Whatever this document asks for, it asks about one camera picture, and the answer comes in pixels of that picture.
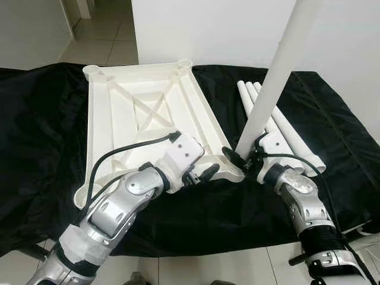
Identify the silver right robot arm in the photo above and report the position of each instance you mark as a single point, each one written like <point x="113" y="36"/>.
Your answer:
<point x="303" y="202"/>

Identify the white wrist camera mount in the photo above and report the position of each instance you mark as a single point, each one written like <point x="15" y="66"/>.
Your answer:
<point x="276" y="142"/>
<point x="184" y="153"/>

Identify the white plastic children table top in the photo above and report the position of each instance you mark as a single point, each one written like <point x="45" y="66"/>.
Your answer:
<point x="136" y="95"/>

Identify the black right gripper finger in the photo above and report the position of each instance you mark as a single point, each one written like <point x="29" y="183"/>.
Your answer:
<point x="231" y="156"/>

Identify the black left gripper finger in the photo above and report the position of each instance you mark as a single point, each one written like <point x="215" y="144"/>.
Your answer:
<point x="208" y="173"/>

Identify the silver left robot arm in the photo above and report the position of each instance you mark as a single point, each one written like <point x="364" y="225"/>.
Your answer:
<point x="113" y="208"/>

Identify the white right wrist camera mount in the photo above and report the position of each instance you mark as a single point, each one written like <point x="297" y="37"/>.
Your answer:
<point x="276" y="142"/>

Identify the grey robot left leg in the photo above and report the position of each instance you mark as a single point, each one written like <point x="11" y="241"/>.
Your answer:
<point x="138" y="278"/>

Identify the black metal table leg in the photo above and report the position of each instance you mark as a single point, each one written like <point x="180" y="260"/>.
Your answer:
<point x="356" y="233"/>
<point x="35" y="252"/>

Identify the white standing fan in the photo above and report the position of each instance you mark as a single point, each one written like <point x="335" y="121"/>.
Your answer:
<point x="367" y="261"/>

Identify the black fabric table cover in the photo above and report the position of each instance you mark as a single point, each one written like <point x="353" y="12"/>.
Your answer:
<point x="41" y="136"/>

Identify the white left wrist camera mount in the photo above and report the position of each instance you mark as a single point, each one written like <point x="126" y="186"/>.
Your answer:
<point x="184" y="153"/>

